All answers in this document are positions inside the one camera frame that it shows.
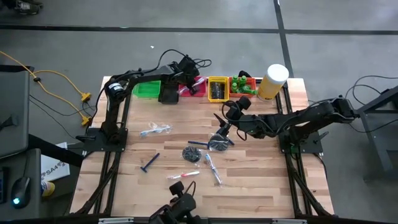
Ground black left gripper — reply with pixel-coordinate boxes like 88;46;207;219
175;62;201;96

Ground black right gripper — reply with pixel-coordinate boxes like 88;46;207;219
213;105;246;139

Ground teal bagged toothbrush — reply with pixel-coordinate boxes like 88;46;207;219
177;77;208;96

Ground bagged black hair ties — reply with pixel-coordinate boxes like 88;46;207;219
207;133;231;152
182;145;203;164

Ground bagged black comb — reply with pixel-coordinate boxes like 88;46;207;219
210;82;220;100
218;82;228;100

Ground red plastic basket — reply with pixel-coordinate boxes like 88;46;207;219
178;76;208;98

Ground black plastic basket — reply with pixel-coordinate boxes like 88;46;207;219
157;81;180;105

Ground yellow plastic basket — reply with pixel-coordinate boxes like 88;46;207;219
207;76;230;103

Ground blue white bagged toothbrush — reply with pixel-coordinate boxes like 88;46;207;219
203;152;224;187

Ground green plastic basket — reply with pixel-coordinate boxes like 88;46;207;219
132;80;162;99

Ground orange plastic basket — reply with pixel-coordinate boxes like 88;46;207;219
228;77;257;99

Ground light blue bagged toothbrush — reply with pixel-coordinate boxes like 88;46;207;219
139;121;174;138

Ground red white bagged toothbrush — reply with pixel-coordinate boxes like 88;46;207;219
166;169;201;181

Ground yellow canister white lid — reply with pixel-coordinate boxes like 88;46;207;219
256;63;290;102

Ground black floor tape strip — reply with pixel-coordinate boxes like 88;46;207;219
272;0;295;78
0;24;398;35

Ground black desk leg bar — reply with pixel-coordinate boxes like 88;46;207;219
27;133;85;168

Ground black metal stand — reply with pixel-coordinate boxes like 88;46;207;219
354;85;398;183

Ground white cardboard box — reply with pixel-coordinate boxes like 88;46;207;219
40;142;71;182

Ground person's shoe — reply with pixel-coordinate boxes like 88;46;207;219
41;180;56;198
11;0;44;16

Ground dark side desk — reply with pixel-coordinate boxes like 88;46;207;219
0;148;42;220

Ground black computer mouse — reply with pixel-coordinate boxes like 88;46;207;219
11;176;31;209

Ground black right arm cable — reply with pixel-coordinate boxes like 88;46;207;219
221;98;249;142

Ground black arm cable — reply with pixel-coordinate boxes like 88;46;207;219
221;98;249;142
157;49;213;71

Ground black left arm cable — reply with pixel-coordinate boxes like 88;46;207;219
157;49;213;71

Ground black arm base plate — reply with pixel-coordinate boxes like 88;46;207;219
277;130;325;156
75;126;129;153

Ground black aluminium table frame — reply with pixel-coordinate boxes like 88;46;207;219
70;76;335;224

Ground yellow extension cable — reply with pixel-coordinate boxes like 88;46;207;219
30;77;92;127
0;51;92;103

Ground silver frame bracket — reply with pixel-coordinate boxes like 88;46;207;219
272;218;308;224
98;217;134;224

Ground black floor cable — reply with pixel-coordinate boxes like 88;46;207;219
307;74;398;133
29;93;94;128

